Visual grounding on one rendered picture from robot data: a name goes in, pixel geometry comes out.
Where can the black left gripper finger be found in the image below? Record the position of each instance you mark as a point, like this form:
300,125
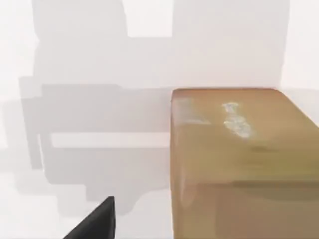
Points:
99,222

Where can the brown rounded block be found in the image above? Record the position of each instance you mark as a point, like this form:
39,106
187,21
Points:
239,169

